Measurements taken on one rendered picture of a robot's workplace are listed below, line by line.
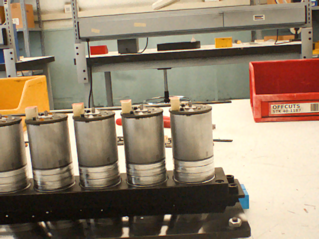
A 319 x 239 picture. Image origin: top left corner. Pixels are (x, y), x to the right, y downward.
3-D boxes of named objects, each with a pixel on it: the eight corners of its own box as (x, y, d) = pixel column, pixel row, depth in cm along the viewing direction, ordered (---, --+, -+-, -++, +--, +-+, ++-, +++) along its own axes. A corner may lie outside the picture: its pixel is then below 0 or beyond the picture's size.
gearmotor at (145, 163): (168, 199, 24) (162, 111, 23) (125, 202, 24) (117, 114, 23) (168, 184, 27) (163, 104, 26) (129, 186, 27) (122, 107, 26)
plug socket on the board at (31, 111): (39, 119, 24) (37, 107, 24) (24, 120, 24) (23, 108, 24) (43, 116, 25) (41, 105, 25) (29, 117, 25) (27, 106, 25)
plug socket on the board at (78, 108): (86, 116, 24) (85, 104, 24) (72, 117, 24) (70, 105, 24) (89, 113, 25) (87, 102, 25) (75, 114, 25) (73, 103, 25)
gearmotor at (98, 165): (119, 202, 24) (111, 115, 23) (78, 204, 25) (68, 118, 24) (124, 187, 27) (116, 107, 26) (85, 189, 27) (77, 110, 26)
